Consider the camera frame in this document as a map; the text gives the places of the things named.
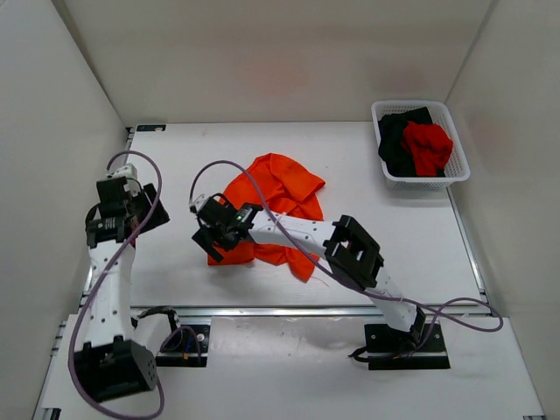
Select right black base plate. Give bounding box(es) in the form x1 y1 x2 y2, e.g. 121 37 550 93
348 324 451 371

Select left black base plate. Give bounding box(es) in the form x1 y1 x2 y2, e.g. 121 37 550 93
156 324 211 368

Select red t shirt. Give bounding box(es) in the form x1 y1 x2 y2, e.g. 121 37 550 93
401 122 453 178

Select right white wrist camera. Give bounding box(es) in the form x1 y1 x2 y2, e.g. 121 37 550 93
189 193 208 214

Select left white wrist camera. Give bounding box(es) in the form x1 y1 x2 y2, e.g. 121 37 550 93
106 164 137 179

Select orange t shirt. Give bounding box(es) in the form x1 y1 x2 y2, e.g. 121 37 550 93
220 153 326 283

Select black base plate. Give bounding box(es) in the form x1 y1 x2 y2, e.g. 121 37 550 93
156 324 211 368
348 324 451 371

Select aluminium rail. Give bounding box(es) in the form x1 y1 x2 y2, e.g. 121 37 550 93
130 305 490 318

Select white plastic basket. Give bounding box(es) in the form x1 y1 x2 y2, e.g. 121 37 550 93
371 100 471 190

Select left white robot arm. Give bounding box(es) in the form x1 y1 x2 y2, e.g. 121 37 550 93
68 175 184 403

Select black t shirt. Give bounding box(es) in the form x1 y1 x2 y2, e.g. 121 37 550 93
378 108 435 177

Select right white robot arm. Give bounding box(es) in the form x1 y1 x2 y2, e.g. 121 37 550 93
190 194 425 350

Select dark label sticker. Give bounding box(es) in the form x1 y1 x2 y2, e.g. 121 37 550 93
136 124 166 132

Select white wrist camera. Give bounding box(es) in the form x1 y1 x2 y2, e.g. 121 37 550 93
189 193 208 214
106 164 137 179

